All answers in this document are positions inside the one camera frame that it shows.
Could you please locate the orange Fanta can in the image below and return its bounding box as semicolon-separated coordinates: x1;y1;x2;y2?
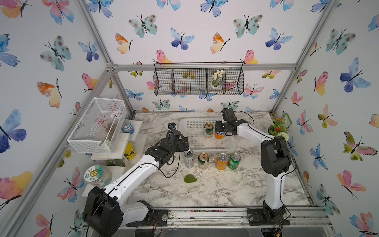
215;132;225;139

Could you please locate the silver tall drink can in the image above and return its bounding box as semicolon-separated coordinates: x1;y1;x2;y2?
184;150;194;168

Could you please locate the green white beer can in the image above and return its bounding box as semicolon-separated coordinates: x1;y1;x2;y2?
198;153;210;169
204;123;214;138

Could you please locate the orange juice can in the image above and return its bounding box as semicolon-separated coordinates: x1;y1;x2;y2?
216;153;228;170

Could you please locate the green drink can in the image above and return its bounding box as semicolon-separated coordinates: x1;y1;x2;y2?
228;153;241;170

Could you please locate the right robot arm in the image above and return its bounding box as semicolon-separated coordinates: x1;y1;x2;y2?
215;108;292;227

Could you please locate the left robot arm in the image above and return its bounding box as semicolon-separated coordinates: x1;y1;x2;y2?
83;128;189;237

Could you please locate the white plastic perforated basket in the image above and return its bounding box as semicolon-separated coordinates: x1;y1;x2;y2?
178;117;235;154

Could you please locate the white stepped shelf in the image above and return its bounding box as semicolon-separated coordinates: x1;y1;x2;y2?
91;120;148;182

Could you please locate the green leaf piece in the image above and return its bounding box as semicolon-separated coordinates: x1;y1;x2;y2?
184;174;197;183

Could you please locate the yellow canister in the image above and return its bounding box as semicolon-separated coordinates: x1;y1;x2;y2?
124;142;137;160

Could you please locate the potted artificial plant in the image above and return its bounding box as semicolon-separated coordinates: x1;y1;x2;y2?
268;113;295;148

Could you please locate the blue cup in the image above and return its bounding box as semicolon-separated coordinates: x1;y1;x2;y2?
121;119;135;135

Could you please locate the white flower vase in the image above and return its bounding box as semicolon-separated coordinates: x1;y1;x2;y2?
211;70;225;89

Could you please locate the white mesh box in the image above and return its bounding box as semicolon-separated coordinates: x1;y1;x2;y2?
67;97;127;154

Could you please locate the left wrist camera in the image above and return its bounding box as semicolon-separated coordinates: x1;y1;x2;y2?
168;122;176;130

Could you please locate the black wire wall basket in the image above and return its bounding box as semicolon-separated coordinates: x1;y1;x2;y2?
153;62;244;96

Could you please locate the metal base rail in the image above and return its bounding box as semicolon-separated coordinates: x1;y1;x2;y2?
84;205;332;230

